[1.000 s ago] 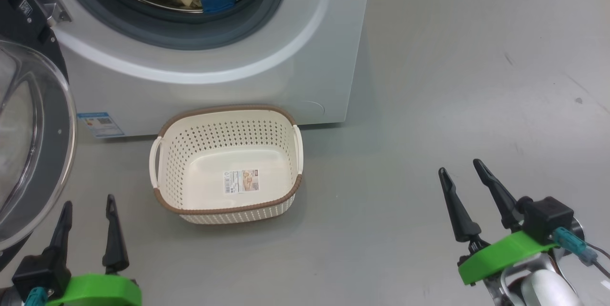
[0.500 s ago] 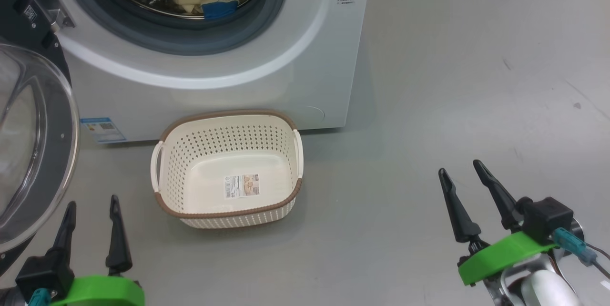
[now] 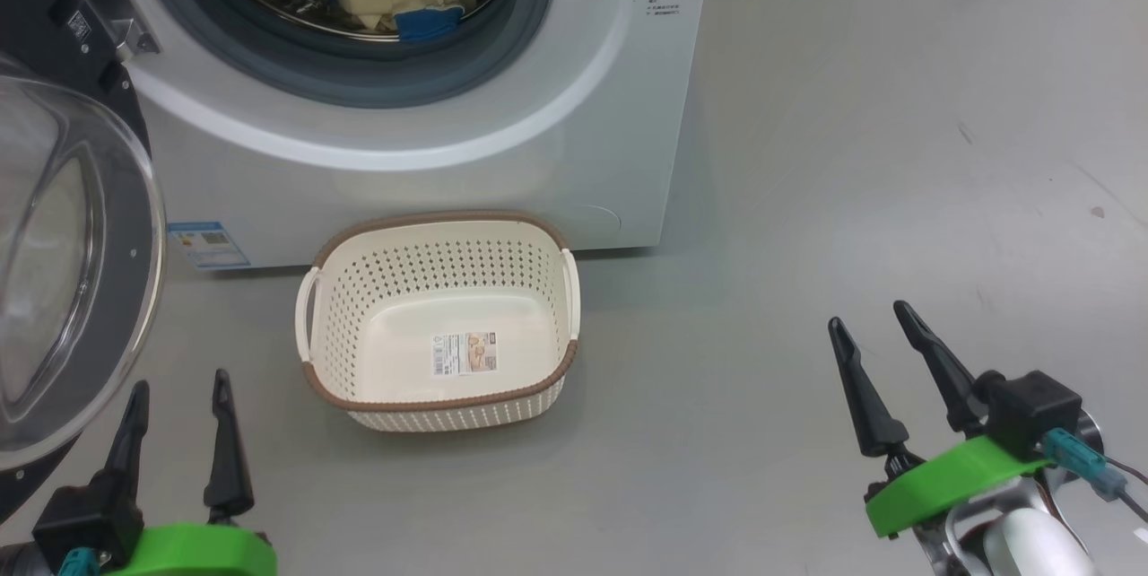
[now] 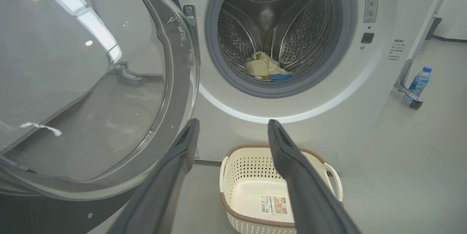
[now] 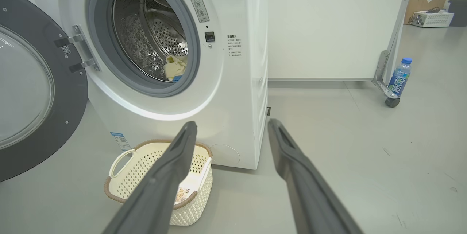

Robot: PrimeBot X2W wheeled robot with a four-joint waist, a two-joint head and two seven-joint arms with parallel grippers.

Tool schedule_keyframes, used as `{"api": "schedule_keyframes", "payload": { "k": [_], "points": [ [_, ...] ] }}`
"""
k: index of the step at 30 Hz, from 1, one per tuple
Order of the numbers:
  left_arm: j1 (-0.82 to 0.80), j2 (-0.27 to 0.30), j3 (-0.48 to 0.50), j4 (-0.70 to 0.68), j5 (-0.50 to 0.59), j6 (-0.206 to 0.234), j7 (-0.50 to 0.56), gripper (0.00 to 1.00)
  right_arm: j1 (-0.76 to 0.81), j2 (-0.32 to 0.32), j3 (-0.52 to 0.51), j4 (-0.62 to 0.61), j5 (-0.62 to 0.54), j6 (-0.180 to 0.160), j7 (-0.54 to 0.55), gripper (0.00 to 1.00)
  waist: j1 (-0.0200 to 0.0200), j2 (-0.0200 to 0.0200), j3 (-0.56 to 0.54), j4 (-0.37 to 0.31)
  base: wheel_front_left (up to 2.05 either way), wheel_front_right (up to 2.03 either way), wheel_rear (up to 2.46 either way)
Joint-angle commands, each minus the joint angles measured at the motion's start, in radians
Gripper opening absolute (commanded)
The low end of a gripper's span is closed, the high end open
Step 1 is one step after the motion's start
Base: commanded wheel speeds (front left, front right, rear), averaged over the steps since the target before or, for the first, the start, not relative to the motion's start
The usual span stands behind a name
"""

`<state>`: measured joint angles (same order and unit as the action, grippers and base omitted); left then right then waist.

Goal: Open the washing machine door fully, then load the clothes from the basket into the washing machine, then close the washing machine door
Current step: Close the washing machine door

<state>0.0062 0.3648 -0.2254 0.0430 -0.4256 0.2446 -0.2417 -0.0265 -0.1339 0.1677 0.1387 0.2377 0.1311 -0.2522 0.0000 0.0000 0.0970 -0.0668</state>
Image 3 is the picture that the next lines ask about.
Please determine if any blue cloth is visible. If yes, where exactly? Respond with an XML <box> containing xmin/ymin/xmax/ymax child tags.
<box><xmin>395</xmin><ymin>6</ymin><xmax>465</xmax><ymax>43</ymax></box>

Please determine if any paper sticker in basket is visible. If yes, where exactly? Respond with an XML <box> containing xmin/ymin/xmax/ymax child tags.
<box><xmin>431</xmin><ymin>331</ymin><xmax>500</xmax><ymax>378</ymax></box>

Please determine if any white front-load washing machine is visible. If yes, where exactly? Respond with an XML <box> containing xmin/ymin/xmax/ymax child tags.
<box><xmin>54</xmin><ymin>0</ymin><xmax>717</xmax><ymax>272</ymax></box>

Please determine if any blue energy label sticker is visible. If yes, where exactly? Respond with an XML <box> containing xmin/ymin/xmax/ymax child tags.
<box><xmin>167</xmin><ymin>220</ymin><xmax>252</xmax><ymax>271</ymax></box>

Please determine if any black glass washing machine door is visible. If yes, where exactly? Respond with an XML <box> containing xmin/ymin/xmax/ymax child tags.
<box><xmin>0</xmin><ymin>0</ymin><xmax>169</xmax><ymax>523</ymax></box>

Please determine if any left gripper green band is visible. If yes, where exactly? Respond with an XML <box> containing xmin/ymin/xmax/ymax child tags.
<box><xmin>103</xmin><ymin>369</ymin><xmax>277</xmax><ymax>576</ymax></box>

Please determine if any cream laundry basket brown rim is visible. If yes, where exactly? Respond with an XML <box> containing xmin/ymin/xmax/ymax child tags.
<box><xmin>294</xmin><ymin>210</ymin><xmax>582</xmax><ymax>433</ymax></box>

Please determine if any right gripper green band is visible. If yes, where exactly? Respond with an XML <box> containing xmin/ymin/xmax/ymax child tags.
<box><xmin>827</xmin><ymin>300</ymin><xmax>1055</xmax><ymax>576</ymax></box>

